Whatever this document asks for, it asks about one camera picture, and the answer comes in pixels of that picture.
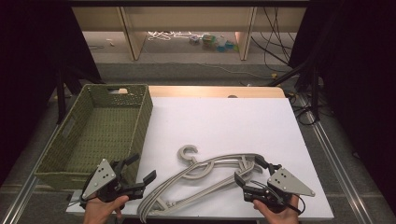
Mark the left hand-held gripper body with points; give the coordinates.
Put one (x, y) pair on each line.
(101, 179)

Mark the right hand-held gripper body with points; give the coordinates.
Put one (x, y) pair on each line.
(288, 183)

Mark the gray plastic clothes hanger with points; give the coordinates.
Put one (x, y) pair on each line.
(146, 202)
(187, 149)

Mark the green woven basket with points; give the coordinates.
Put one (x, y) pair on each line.
(102, 130)

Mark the person's left hand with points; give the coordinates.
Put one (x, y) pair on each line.
(99, 211)

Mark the person's right hand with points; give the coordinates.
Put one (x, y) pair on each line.
(285, 217)

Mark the white board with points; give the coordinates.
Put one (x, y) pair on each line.
(224, 127)

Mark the black metal stand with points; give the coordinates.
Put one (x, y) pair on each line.
(314, 90)
(60, 96)

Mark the wooden table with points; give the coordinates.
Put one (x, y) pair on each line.
(202, 91)

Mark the small white floor item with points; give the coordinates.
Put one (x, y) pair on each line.
(110, 42)

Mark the black curtain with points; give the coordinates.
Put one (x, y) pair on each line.
(358, 77)
(31, 62)

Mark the pile of colourful toys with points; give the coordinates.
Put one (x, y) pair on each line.
(214, 42)

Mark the beige wooden shelf unit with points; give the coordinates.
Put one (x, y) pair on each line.
(186, 18)

